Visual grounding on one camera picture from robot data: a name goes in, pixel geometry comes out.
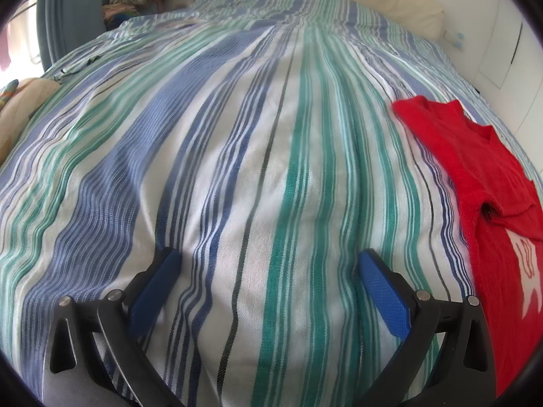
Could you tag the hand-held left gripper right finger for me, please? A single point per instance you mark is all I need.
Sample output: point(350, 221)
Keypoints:
point(382, 292)

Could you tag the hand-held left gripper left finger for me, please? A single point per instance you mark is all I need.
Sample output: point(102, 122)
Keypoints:
point(155, 290)

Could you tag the red sweater with white print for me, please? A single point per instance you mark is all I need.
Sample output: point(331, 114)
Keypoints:
point(488, 186)

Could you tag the striped bed cover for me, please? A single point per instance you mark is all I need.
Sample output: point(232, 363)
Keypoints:
point(237, 169)

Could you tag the patterned cushion with phone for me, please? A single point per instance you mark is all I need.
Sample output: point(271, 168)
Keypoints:
point(21, 106)

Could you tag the white wardrobe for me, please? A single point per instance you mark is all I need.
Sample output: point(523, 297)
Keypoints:
point(509, 51)

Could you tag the red hanging garment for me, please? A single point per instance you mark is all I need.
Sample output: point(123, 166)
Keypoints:
point(4, 51)

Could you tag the blue curtain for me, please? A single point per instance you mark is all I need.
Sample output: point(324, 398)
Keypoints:
point(72, 12)

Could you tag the wall socket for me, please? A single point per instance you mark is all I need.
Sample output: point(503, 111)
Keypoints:
point(454, 38)

